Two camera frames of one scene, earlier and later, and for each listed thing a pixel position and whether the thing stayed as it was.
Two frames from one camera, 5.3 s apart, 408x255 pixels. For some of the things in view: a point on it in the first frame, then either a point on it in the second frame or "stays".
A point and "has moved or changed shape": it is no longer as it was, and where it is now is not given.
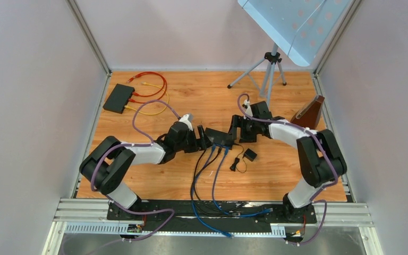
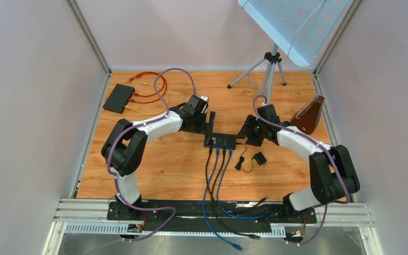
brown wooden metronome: (308, 116) stays
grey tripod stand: (273, 60) stays
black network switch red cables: (119, 98) stays
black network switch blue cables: (218, 137) has moved or changed shape
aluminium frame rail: (354, 214) stays
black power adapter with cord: (248, 154) -> (258, 158)
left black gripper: (200, 144) -> (205, 128)
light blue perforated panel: (301, 28) stays
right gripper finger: (236, 122) -> (246, 127)
